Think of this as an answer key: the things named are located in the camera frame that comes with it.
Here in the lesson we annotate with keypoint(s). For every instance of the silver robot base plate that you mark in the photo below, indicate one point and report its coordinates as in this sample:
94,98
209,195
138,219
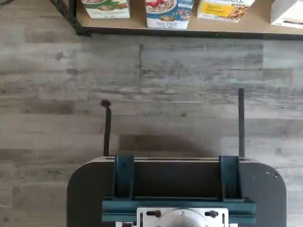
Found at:
148,222

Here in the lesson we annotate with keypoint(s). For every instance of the green white cereal box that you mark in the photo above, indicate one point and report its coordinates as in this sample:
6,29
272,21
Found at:
106,9

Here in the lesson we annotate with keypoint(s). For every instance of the white patterned pantry box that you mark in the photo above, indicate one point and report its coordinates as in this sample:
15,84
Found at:
287,11

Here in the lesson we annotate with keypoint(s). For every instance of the teal metal crossbar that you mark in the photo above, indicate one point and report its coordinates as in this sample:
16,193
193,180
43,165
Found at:
118,208

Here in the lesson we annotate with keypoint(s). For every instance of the black metal shelf rack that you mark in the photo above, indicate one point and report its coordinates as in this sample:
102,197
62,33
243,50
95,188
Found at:
165,32

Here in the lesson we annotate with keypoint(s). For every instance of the black mounting bolt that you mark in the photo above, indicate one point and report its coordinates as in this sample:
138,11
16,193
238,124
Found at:
154,213

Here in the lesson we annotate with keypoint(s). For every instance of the blue white cereal box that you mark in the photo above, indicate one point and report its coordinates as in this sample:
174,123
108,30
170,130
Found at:
169,14

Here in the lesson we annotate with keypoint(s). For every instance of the black robot cart top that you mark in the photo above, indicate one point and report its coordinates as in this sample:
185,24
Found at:
82,194

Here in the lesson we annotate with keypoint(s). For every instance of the teal metal clamp bracket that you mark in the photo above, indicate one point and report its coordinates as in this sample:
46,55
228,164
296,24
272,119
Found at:
229,176
124,175

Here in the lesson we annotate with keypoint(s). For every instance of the yellow white granola box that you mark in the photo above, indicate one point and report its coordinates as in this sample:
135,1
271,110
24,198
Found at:
222,10

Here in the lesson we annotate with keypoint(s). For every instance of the plain black cart leg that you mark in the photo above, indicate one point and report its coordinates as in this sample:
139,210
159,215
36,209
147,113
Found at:
241,123

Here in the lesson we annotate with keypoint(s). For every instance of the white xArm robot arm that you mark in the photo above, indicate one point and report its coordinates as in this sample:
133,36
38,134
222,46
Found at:
181,221

